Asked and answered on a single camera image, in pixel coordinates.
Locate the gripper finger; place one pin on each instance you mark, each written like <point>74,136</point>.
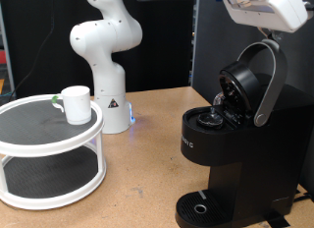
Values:
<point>265,32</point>
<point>276,36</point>

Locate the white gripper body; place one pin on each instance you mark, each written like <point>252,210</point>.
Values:
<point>271,13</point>

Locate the black reusable coffee pod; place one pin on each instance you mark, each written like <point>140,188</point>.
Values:
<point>209,121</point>

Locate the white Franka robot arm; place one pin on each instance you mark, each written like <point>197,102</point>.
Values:
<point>108,74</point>

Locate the black Keurig coffee machine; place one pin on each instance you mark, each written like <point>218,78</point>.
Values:
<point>255,162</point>

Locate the black Keurig drip tray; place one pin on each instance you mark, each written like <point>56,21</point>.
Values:
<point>189,208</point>

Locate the white mug with green tape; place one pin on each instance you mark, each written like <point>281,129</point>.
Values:
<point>78,106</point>

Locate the white two-tier turntable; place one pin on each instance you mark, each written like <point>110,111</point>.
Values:
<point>49,149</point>

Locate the red background object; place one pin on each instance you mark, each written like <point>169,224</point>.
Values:
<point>2,56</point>

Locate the aluminium frame post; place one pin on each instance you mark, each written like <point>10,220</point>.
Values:
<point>195,41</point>

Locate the grey slanted frame post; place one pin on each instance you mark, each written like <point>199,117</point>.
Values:
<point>10,69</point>

